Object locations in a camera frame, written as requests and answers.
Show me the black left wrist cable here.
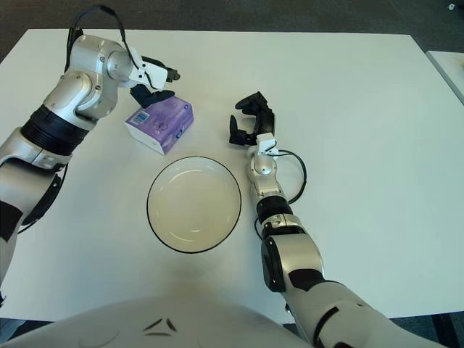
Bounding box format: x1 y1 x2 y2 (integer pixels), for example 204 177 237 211
65 4 153 88

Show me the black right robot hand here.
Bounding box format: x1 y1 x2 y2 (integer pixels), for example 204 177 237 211
228 91 277 146

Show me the white plate with black rim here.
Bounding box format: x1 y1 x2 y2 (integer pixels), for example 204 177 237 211
146 156 243 254

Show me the purple tissue paper pack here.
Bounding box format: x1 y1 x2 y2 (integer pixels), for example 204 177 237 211
124 95 195 156

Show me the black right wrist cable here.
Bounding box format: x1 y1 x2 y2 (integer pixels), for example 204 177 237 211
277 150 308 204

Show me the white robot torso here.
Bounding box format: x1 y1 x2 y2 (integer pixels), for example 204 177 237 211
0 294 302 348

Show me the white side table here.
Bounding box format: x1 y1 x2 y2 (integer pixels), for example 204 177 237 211
426 50 464 106

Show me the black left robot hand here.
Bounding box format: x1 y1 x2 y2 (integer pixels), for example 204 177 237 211
129 56 181 109

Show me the black table leg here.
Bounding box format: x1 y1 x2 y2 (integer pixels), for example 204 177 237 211
431 314 457 348

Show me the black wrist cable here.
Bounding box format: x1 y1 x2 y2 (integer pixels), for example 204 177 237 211
65 4 153 88
277 150 308 204

